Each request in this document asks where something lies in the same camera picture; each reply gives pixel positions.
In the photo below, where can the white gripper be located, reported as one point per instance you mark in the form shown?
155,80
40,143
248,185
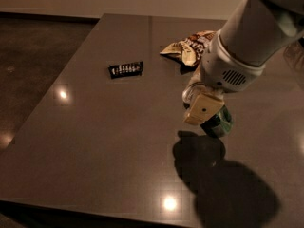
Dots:
223,68

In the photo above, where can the green soda can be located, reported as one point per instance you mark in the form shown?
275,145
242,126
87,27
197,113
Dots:
220,124

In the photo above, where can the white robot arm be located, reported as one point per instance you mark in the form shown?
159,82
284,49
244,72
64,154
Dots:
237,54

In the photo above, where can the brown chip bag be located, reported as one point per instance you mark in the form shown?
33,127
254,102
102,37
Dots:
189,50

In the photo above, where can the black snack bar wrapper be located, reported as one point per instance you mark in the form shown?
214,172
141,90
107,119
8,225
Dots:
126,70

